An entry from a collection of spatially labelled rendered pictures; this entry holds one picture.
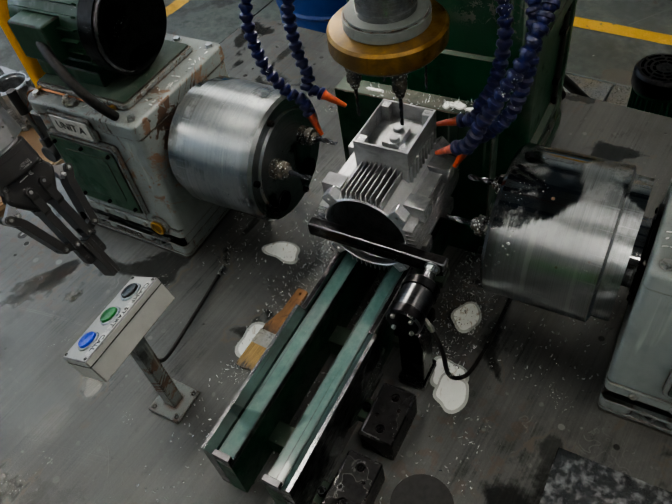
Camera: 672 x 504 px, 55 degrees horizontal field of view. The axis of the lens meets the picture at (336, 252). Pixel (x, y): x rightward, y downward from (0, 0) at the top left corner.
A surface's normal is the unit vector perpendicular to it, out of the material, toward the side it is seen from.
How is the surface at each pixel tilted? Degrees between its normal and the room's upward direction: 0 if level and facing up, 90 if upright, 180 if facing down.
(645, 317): 89
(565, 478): 0
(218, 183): 81
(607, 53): 0
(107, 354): 66
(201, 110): 24
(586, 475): 0
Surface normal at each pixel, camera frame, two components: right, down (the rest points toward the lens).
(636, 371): -0.47, 0.70
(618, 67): -0.13, -0.64
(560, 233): -0.41, 0.01
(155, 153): 0.87, 0.29
